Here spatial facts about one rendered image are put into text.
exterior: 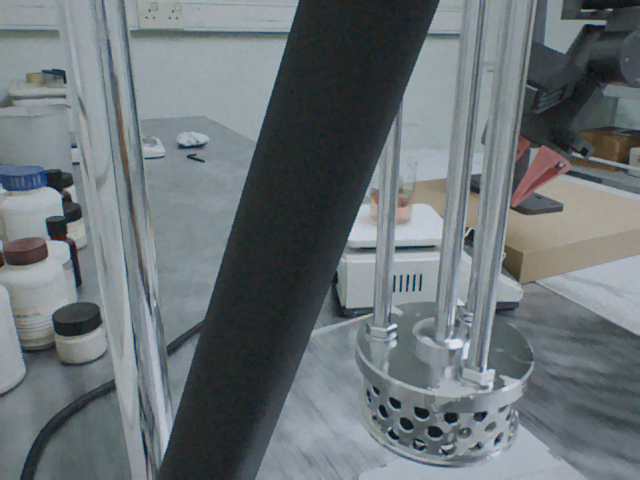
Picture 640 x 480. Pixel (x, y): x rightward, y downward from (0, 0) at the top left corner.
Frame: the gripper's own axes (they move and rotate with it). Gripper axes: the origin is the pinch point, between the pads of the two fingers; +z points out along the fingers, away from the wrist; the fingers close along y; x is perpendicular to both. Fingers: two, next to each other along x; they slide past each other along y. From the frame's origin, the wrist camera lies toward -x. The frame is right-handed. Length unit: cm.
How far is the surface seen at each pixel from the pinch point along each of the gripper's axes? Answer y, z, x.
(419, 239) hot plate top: 0.2, 7.8, -12.7
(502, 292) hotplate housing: 8.0, 8.7, -4.5
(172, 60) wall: -142, 23, 48
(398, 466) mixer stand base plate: 16.0, 17.6, -29.4
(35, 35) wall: -155, 34, 11
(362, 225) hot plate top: -6.1, 10.2, -13.5
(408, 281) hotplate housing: 1.5, 12.2, -12.2
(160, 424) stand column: 16, 8, -53
